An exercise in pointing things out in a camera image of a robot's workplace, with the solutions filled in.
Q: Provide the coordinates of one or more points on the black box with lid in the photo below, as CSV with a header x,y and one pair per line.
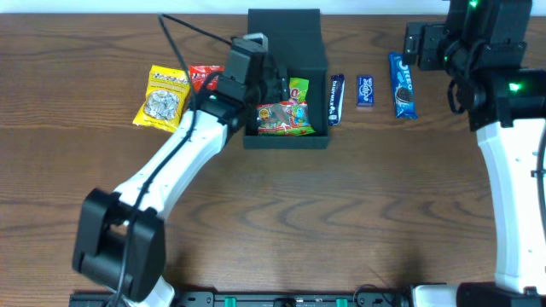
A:
x,y
295,41

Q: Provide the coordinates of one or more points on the yellow Hacks candy bag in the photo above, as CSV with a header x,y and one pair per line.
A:
x,y
166,94

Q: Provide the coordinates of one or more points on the blue Oreo cookie pack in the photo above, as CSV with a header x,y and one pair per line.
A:
x,y
402,87

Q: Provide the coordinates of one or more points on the red Hacks candy bag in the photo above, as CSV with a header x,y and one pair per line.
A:
x,y
199,74

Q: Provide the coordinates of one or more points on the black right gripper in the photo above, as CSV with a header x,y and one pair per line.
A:
x,y
413,45

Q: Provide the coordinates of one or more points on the blue Dairy Milk chocolate bar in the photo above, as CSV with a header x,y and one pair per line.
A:
x,y
336,99

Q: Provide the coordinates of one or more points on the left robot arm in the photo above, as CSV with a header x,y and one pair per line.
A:
x,y
120,243

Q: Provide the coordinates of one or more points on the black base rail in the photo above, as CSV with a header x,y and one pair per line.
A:
x,y
273,299

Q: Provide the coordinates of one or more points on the blue Eclipse mints box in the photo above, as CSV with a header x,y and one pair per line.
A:
x,y
365,91

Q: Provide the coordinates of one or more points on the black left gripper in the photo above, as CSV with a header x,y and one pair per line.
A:
x,y
275,79

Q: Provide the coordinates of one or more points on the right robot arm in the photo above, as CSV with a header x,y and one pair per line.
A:
x,y
481,46

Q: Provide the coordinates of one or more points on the Haribo worms candy bag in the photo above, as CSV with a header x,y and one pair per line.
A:
x,y
286,118

